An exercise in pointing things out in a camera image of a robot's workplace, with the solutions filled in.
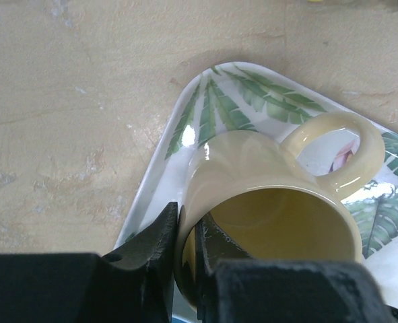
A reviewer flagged floral serving tray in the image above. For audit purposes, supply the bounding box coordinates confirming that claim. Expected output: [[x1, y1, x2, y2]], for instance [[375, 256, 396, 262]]
[[117, 62, 398, 309]]

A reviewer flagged light blue ceramic cup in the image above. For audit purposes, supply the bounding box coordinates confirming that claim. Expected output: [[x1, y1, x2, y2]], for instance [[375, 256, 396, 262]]
[[172, 314, 200, 323]]

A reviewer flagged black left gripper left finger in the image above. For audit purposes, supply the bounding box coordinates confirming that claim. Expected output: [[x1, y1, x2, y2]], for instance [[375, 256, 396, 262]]
[[0, 202, 178, 322]]

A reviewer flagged yellow ceramic cup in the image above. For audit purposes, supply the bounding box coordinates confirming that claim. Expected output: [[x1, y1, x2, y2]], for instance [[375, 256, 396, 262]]
[[174, 112, 385, 308]]

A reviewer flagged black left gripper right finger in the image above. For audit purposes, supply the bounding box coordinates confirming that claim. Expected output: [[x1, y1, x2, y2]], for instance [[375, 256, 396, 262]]
[[195, 215, 391, 322]]

